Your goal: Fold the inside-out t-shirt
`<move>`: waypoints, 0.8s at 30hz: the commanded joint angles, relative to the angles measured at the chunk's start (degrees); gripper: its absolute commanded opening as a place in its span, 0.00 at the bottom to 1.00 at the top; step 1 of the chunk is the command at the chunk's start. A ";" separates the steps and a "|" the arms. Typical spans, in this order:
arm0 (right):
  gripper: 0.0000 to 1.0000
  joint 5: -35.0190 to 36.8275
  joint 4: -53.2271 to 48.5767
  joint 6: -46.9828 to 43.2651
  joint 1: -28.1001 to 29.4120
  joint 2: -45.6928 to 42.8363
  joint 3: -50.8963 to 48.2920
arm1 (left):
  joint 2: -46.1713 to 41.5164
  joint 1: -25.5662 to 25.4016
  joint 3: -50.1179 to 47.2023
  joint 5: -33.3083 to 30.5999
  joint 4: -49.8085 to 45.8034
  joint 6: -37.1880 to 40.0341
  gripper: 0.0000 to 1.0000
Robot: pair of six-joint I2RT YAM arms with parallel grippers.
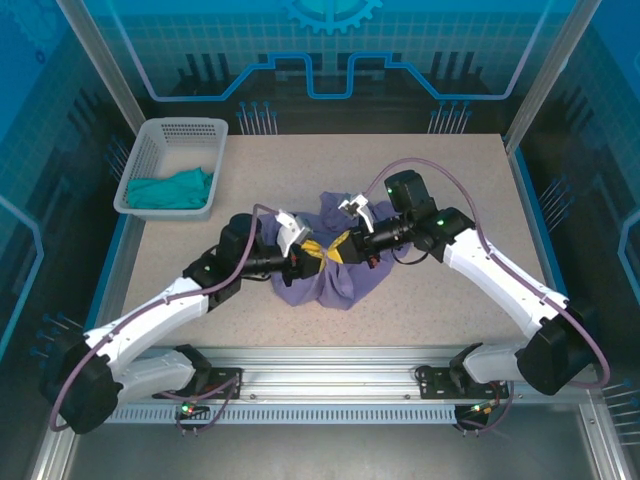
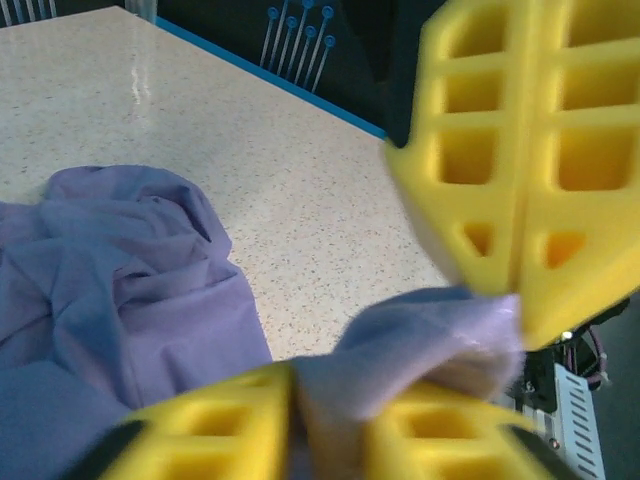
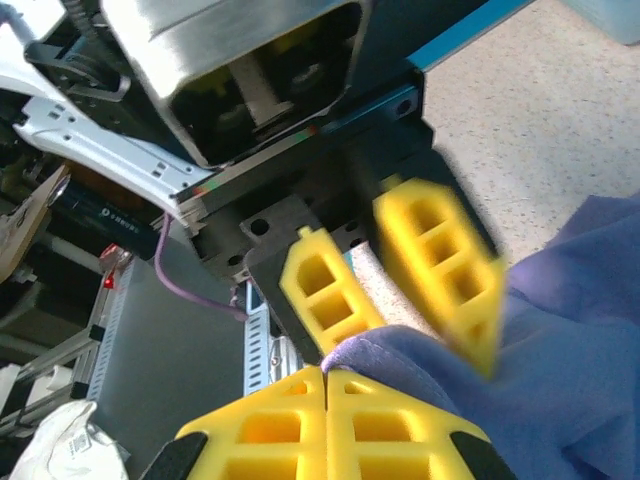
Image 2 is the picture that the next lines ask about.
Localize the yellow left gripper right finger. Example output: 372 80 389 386
359 382 566 480

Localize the purple t-shirt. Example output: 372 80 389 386
0 164 526 480

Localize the slotted grey cable duct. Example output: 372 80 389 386
492 362 607 480

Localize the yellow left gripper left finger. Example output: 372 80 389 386
102 362 297 480

